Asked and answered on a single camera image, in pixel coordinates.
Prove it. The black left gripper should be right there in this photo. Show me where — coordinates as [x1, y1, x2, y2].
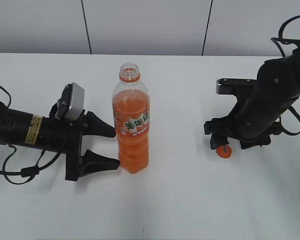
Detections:
[39, 104, 121, 182]

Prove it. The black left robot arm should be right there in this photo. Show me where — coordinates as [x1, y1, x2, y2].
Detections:
[0, 102, 121, 182]

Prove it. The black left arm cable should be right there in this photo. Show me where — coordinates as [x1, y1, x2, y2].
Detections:
[0, 82, 68, 185]

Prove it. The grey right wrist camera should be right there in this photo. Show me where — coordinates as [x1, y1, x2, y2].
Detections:
[216, 78, 257, 97]

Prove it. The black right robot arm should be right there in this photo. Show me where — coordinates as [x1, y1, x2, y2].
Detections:
[203, 48, 300, 150]

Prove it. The orange soda bottle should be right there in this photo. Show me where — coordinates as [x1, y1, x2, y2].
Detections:
[112, 63, 150, 174]

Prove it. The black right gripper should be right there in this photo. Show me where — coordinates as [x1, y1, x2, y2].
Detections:
[203, 117, 283, 150]

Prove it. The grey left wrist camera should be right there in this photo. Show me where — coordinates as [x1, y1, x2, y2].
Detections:
[55, 82, 85, 121]

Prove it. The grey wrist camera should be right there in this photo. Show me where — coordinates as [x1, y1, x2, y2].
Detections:
[55, 82, 85, 121]
[216, 78, 257, 97]

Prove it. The orange bottle cap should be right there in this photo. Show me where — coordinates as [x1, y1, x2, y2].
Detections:
[216, 145, 232, 159]

